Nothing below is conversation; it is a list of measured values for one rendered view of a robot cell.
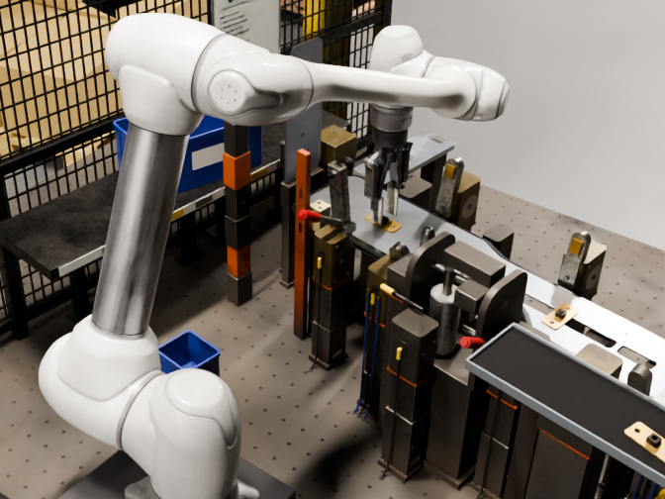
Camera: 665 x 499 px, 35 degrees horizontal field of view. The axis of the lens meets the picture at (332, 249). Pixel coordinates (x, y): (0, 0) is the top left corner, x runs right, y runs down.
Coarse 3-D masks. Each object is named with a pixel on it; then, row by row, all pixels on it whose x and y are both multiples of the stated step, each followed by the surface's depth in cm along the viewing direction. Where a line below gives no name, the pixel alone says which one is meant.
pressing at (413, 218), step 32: (320, 192) 241; (352, 192) 242; (384, 192) 242; (416, 224) 232; (448, 224) 232; (544, 288) 214; (576, 320) 206; (608, 320) 206; (576, 352) 198; (640, 352) 199
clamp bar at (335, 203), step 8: (344, 160) 212; (352, 160) 212; (328, 168) 211; (336, 168) 209; (344, 168) 209; (352, 168) 212; (328, 176) 209; (336, 176) 210; (344, 176) 210; (336, 184) 211; (344, 184) 211; (336, 192) 213; (344, 192) 213; (336, 200) 215; (344, 200) 214; (336, 208) 216; (344, 208) 215; (336, 216) 218; (344, 216) 216; (344, 224) 218
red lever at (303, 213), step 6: (300, 210) 208; (306, 210) 208; (300, 216) 208; (306, 216) 207; (312, 216) 209; (318, 216) 211; (324, 216) 214; (318, 222) 212; (324, 222) 213; (330, 222) 215; (336, 222) 217
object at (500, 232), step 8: (496, 224) 235; (504, 224) 235; (488, 232) 232; (496, 232) 232; (504, 232) 232; (512, 232) 233; (488, 240) 231; (496, 240) 230; (504, 240) 231; (512, 240) 234; (496, 248) 230; (504, 248) 232
